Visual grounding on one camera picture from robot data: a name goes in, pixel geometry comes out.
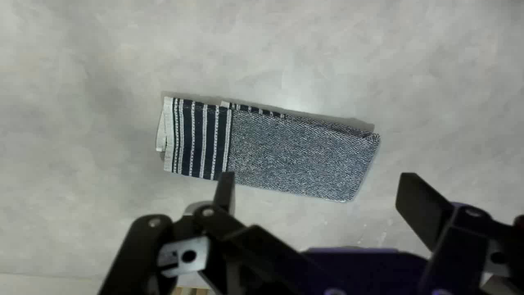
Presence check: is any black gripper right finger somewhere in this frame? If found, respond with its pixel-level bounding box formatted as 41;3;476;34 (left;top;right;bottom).
394;170;524;295

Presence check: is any blue striped towel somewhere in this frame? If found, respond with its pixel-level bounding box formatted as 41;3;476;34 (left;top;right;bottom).
154;95;381;203

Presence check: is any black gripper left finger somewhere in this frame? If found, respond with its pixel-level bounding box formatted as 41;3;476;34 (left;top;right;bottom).
96;170;329;295

